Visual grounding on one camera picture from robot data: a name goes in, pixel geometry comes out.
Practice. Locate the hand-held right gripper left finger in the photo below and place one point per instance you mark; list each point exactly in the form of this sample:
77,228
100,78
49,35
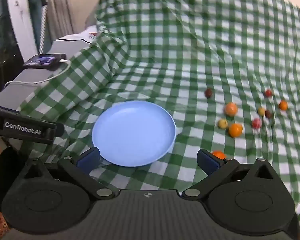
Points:
88,158

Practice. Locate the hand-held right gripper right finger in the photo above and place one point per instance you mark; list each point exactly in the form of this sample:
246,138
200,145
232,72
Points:
208,163

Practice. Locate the orange tangerine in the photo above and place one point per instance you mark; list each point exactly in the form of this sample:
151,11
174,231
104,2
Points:
218,154
235,130

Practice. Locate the light blue plate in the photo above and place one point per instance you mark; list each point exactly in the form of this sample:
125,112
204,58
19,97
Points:
132,132

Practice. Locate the orange yellow peach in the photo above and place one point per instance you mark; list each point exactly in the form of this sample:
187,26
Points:
231,109

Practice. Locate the pink red apple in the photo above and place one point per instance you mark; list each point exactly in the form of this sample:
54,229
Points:
256,123

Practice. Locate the small yellow plum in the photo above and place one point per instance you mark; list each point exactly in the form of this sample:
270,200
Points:
261,111

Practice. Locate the grey cabinet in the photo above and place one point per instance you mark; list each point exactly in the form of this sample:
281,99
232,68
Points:
17,95

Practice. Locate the black smartphone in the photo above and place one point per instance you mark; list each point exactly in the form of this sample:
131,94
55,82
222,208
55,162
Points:
45,60

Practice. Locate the dark red jujube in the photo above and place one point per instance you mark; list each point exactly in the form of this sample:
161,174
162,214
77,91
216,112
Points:
208,93
268,114

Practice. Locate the red cherry tomato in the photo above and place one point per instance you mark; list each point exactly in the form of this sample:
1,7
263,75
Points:
268,93

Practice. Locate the small orange kumquat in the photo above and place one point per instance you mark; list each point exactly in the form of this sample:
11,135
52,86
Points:
283,105

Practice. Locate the white box with red mark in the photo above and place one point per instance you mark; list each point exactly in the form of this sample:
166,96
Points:
88,33

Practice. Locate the green white checked tablecloth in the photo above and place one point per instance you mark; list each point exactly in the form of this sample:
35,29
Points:
165,55

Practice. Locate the grey curtain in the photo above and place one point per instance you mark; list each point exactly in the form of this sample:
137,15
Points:
61,10

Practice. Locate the white curved frame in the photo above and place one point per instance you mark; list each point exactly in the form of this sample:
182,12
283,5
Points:
20,17

